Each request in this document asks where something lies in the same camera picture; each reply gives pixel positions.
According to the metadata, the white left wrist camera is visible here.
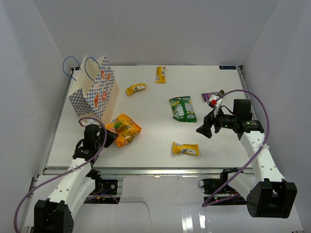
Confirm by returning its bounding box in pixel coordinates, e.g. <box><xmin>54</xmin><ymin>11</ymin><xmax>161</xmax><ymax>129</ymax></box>
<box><xmin>79</xmin><ymin>117</ymin><xmax>101</xmax><ymax>127</ymax></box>

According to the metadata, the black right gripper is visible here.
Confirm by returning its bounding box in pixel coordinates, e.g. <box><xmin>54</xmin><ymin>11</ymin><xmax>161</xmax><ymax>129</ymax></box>
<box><xmin>196</xmin><ymin>105</ymin><xmax>238</xmax><ymax>138</ymax></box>

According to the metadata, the orange candy bag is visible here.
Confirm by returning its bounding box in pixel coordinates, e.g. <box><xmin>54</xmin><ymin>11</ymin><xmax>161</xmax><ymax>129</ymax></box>
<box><xmin>106</xmin><ymin>113</ymin><xmax>142</xmax><ymax>148</ymax></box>

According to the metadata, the blue checkered paper bag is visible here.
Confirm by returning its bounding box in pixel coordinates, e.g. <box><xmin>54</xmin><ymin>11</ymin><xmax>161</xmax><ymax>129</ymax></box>
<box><xmin>68</xmin><ymin>55</ymin><xmax>120</xmax><ymax>124</ymax></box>

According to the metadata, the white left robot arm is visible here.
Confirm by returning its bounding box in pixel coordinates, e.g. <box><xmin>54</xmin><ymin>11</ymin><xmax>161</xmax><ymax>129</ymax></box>
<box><xmin>34</xmin><ymin>124</ymin><xmax>118</xmax><ymax>233</ymax></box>

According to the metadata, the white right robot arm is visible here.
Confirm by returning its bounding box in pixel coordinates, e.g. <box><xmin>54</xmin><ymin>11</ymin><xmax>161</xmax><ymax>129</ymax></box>
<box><xmin>196</xmin><ymin>96</ymin><xmax>297</xmax><ymax>218</ymax></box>

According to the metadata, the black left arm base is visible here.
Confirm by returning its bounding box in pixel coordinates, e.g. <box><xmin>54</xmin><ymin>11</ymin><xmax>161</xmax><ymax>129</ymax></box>
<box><xmin>87</xmin><ymin>169</ymin><xmax>118</xmax><ymax>195</ymax></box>

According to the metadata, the yellow snack pack curled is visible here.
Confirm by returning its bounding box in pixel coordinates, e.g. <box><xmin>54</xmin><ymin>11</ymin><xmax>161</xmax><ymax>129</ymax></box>
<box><xmin>126</xmin><ymin>83</ymin><xmax>147</xmax><ymax>96</ymax></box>

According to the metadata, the purple M&M's packet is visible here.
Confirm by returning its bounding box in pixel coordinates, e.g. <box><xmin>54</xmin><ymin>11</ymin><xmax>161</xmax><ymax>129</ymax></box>
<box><xmin>202</xmin><ymin>90</ymin><xmax>225</xmax><ymax>102</ymax></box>

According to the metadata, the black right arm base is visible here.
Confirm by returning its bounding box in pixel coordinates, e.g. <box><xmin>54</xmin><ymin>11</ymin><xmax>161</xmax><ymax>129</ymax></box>
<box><xmin>198</xmin><ymin>168</ymin><xmax>246</xmax><ymax>205</ymax></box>

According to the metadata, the aluminium table edge rail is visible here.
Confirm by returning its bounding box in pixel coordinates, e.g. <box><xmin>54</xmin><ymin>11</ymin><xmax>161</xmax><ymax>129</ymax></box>
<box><xmin>43</xmin><ymin>166</ymin><xmax>255</xmax><ymax>176</ymax></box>

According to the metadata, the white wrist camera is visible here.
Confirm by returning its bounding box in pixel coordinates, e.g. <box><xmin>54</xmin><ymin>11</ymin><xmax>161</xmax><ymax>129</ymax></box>
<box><xmin>207</xmin><ymin>96</ymin><xmax>223</xmax><ymax>110</ymax></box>
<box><xmin>79</xmin><ymin>117</ymin><xmax>101</xmax><ymax>127</ymax></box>

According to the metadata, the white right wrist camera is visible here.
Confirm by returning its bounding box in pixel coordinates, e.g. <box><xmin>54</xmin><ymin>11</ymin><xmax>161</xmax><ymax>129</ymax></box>
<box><xmin>207</xmin><ymin>96</ymin><xmax>223</xmax><ymax>110</ymax></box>

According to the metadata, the blue table corner label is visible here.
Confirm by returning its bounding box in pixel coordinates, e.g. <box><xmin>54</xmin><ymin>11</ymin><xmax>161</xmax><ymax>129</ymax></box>
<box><xmin>219</xmin><ymin>66</ymin><xmax>236</xmax><ymax>70</ymax></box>

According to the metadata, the yellow snack bar wrapper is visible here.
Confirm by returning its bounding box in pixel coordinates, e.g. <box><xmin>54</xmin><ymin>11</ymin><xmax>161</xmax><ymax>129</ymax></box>
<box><xmin>172</xmin><ymin>142</ymin><xmax>199</xmax><ymax>156</ymax></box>

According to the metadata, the yellow snack bar far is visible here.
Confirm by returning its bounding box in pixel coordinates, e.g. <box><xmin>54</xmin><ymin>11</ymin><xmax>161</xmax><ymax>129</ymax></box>
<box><xmin>155</xmin><ymin>66</ymin><xmax>166</xmax><ymax>83</ymax></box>

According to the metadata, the green Fox's candy bag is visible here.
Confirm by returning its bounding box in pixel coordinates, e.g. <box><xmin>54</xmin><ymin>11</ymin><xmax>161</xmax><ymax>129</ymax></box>
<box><xmin>169</xmin><ymin>96</ymin><xmax>197</xmax><ymax>123</ymax></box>

